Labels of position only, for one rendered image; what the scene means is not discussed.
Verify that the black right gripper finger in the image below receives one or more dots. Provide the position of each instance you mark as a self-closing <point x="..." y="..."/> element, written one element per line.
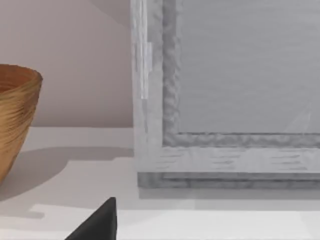
<point x="105" y="222"/>

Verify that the woven brown basket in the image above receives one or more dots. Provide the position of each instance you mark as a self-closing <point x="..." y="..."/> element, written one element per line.
<point x="15" y="112"/>

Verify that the grey framed blackboard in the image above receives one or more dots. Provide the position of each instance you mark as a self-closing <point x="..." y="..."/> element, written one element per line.
<point x="225" y="87"/>

